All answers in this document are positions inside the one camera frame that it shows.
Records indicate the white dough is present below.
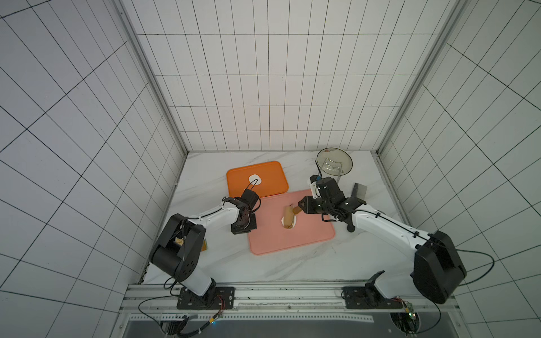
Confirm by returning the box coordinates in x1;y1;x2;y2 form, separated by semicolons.
249;174;262;186
280;215;297;229

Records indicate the wooden dough roller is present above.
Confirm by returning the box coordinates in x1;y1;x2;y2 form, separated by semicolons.
283;205;301;223

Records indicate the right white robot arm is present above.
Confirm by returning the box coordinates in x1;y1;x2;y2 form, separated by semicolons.
298;175;467;304

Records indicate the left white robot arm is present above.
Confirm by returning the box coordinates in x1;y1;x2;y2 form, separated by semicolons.
149;189;261;299

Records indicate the white dough on orange mat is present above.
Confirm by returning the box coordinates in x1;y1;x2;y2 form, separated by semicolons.
249;174;262;186

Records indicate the pink silicone mat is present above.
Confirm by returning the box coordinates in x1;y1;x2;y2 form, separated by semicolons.
248;190;335;256

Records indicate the orange silicone mat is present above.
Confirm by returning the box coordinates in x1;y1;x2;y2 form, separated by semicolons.
226;161;289;197

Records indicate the black handled metal scraper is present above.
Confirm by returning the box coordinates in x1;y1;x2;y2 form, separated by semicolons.
346;183;367;232

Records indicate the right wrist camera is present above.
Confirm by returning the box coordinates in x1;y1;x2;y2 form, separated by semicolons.
309;175;321;199

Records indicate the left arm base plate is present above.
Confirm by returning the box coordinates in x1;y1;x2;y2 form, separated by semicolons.
176;287;235;311

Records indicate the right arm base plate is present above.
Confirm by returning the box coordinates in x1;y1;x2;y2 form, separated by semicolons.
341;270;404;310

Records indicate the aluminium mounting rail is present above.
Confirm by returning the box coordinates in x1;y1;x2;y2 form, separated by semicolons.
112;281;470;337

